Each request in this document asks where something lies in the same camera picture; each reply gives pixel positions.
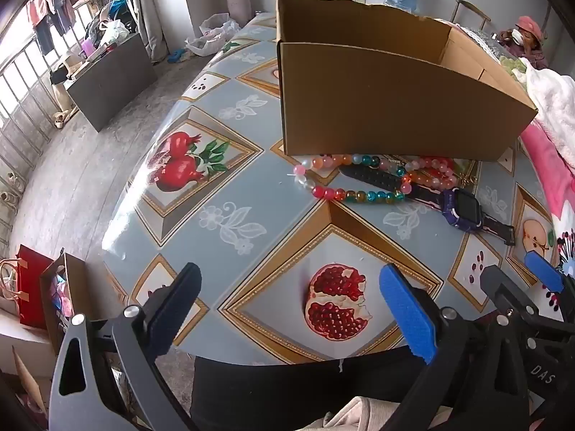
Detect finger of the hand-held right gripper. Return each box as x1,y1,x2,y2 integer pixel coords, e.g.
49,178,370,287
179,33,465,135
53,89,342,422
480,265,540,320
523,250,566,296

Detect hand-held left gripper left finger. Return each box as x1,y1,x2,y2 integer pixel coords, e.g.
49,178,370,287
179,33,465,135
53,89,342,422
47,261,201,431

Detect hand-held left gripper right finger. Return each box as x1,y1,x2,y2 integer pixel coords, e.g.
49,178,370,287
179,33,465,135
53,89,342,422
378,263,532,431

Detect smartwatch with black strap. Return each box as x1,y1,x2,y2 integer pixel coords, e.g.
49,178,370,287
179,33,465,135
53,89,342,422
338,165,516,247

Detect multicolour bead bracelet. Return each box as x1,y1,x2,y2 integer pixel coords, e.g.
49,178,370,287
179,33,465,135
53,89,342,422
292,153,416,205

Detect pink bead bracelet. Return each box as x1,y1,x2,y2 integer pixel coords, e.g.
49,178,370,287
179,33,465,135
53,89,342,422
402,156,460,195

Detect brown cardboard box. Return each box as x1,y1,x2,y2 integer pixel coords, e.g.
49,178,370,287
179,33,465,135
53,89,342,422
275,0,539,163

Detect pink blanket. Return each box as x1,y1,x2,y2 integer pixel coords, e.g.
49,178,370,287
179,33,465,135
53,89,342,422
516,117,575,279

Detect small open cardboard box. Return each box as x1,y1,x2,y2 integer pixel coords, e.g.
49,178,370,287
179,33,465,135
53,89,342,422
40,252,91,355

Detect person's beige jacket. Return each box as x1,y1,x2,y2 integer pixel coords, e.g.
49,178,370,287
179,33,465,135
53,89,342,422
310,395,454,431

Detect red bag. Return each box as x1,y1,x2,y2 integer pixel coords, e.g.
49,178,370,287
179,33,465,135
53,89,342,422
17,245,57,329

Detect white handbag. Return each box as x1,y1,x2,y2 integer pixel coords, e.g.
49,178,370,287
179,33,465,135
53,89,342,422
0,256,23,301

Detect pale shoes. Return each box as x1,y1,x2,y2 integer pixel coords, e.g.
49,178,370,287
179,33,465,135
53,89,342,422
0,171,28,207

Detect green floral quilt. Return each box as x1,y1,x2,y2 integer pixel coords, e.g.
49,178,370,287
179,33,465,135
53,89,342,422
458,24,528,77

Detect grey cabinet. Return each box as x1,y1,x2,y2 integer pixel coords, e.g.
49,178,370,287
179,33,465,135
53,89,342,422
66,31,158,133

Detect metal window grille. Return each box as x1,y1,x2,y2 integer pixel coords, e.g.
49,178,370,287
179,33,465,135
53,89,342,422
0,31,59,243

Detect wooden chair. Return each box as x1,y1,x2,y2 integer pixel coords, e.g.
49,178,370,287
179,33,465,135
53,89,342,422
449,0,491,32

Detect white plastic bag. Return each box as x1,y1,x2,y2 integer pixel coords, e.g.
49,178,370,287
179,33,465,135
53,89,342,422
185,13,241,57

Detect pile of clothes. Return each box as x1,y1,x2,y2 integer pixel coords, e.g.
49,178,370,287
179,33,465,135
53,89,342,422
81,0,138,61

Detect grey curtain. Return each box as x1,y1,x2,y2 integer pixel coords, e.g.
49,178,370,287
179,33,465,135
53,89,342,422
119,0,183,62

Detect hanging clothes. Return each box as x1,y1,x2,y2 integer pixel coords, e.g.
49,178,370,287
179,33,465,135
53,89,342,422
24,0,97,55

